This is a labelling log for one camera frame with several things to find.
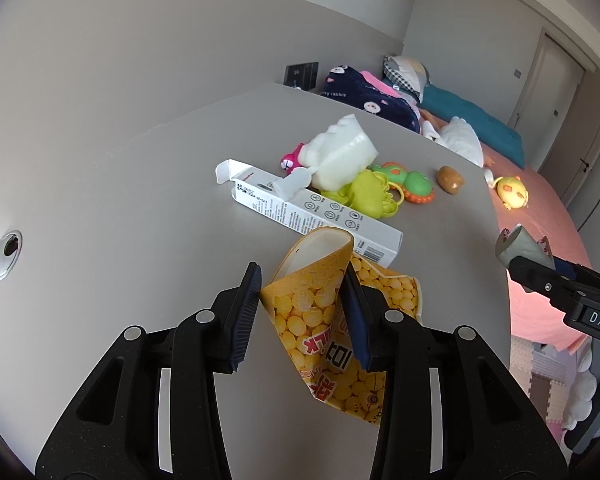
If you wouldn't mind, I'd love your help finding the yellow popcorn snack bag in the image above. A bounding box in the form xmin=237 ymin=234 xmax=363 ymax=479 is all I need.
xmin=260 ymin=228 xmax=422 ymax=425

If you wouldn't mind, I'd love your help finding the white cardboard box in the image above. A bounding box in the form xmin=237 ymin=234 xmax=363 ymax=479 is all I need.
xmin=215 ymin=159 xmax=403 ymax=268

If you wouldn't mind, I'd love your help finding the magenta dinosaur toy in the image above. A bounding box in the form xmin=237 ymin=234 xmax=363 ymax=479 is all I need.
xmin=279 ymin=143 xmax=304 ymax=174

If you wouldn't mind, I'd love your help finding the white gloved hand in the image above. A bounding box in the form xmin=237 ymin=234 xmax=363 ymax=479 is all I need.
xmin=562 ymin=340 xmax=598 ymax=430

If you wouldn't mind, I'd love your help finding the colourful foam floor mat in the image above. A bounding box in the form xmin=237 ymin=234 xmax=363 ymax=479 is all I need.
xmin=508 ymin=336 xmax=578 ymax=443

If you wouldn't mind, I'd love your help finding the bed with pink sheet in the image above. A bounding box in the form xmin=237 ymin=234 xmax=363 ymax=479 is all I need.
xmin=479 ymin=142 xmax=596 ymax=356

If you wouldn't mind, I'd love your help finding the yellow chick plush toy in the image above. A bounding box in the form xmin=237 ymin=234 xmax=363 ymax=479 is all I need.
xmin=490 ymin=177 xmax=529 ymax=210

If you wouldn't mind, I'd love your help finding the green frog rattle toy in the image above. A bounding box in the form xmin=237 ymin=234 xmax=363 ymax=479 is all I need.
xmin=370 ymin=162 xmax=434 ymax=204

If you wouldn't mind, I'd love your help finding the brown potato toy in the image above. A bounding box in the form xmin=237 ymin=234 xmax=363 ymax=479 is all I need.
xmin=436 ymin=166 xmax=465 ymax=195

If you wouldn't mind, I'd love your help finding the teal pillow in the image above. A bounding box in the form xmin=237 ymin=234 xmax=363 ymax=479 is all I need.
xmin=422 ymin=84 xmax=526 ymax=169

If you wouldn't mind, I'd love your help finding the pink folded cloth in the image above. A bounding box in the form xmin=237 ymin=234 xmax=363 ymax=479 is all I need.
xmin=361 ymin=70 xmax=401 ymax=98

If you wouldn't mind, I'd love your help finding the navy rabbit print blanket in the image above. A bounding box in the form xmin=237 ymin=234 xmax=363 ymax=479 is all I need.
xmin=321 ymin=65 xmax=420 ymax=133

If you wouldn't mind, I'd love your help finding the patterned grey yellow pillow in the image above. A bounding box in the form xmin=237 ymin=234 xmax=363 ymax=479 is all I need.
xmin=382 ymin=55 xmax=430 ymax=102

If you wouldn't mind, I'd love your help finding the yellow plastic ring toy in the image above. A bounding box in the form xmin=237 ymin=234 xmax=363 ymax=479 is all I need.
xmin=321 ymin=169 xmax=404 ymax=219

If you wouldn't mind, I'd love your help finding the white door with handle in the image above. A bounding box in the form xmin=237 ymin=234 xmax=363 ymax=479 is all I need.
xmin=507 ymin=27 xmax=586 ymax=142

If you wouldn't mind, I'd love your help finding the black wall socket panel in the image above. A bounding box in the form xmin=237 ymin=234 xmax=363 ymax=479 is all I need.
xmin=283 ymin=62 xmax=318 ymax=91

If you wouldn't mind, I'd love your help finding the cable grommet hole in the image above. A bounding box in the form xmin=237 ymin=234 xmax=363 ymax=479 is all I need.
xmin=0 ymin=230 xmax=22 ymax=281

